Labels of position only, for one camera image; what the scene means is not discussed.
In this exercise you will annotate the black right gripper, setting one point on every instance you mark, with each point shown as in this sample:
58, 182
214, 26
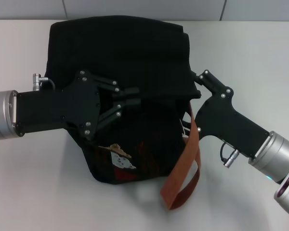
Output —
226, 120

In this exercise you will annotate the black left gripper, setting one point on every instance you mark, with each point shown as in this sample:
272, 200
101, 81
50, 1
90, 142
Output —
62, 108

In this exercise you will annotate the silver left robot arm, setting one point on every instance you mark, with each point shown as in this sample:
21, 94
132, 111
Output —
2, 113

